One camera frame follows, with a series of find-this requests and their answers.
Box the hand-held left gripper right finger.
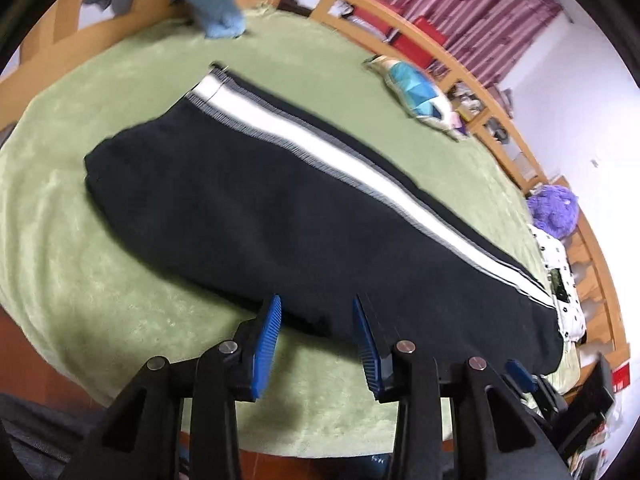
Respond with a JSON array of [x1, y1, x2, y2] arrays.
[[351, 294, 572, 480]]

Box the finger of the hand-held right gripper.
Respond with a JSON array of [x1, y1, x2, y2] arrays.
[[504, 359, 569, 417]]

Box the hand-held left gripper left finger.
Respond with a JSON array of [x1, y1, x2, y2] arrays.
[[59, 294, 283, 480]]

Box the black pants with white stripe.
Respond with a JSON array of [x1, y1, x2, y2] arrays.
[[83, 61, 566, 377]]

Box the white dotted cloth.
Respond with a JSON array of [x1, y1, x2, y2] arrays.
[[529, 224, 587, 344]]

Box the purple plush toy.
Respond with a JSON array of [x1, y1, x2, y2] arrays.
[[526, 184, 582, 239]]

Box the green fleece blanket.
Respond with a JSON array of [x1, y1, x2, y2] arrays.
[[0, 2, 583, 461]]

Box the colourful patterned pillow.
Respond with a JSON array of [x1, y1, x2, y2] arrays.
[[363, 54, 472, 142]]

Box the red box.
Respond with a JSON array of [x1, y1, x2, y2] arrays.
[[395, 16, 448, 59]]

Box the red striped curtain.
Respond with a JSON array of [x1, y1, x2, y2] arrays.
[[320, 0, 577, 87]]

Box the wooden bed frame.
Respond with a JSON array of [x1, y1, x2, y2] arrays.
[[0, 0, 193, 133]]

